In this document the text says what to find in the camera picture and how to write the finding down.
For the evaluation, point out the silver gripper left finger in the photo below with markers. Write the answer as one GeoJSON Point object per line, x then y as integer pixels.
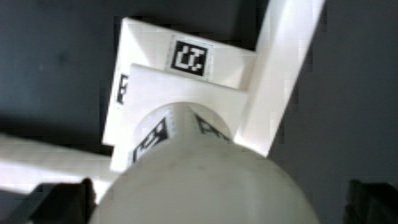
{"type": "Point", "coordinates": [63, 203]}

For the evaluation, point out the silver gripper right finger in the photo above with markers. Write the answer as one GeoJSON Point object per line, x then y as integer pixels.
{"type": "Point", "coordinates": [373, 203]}

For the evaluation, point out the white lamp bulb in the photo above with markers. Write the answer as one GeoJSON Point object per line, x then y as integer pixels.
{"type": "Point", "coordinates": [202, 181]}

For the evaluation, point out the white U-shaped fence frame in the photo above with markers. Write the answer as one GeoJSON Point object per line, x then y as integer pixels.
{"type": "Point", "coordinates": [39, 162]}

